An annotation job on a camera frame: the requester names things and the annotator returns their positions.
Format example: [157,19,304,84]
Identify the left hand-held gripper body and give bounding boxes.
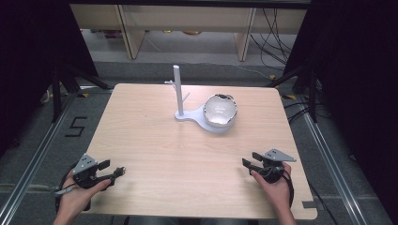
[71,153,115,191]

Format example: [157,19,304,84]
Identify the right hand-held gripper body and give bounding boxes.
[259,148,298,185]

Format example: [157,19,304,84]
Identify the person's left hand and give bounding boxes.
[56,179,113,218]

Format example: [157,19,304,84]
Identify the person's right hand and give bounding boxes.
[250,161,294,214]

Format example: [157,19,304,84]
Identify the shiny silver bowl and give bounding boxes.
[203,93,238,129]

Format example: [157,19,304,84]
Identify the black metal stand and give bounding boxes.
[266,64,321,124]
[51,61,115,124]

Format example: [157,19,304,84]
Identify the white peg stand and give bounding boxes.
[163,64,239,135]

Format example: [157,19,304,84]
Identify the black curtain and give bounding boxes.
[282,0,398,218]
[0,0,100,158]

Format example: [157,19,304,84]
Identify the beige wooden desk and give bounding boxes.
[69,3,308,62]

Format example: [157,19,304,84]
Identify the grey cable plug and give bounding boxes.
[54,187,76,197]

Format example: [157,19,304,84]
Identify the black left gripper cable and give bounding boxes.
[54,162,80,216]

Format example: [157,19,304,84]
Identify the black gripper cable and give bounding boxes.
[281,170,296,209]
[54,162,80,216]

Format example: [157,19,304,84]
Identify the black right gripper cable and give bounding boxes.
[281,170,296,209]

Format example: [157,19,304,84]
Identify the black floor cables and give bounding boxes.
[282,100,314,125]

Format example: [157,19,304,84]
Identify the metal floor rail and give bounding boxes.
[298,107,368,225]
[0,90,80,225]

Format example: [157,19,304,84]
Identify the white floor cable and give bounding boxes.
[229,63,272,80]

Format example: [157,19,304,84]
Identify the bundle of black cables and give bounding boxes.
[249,7,299,71]

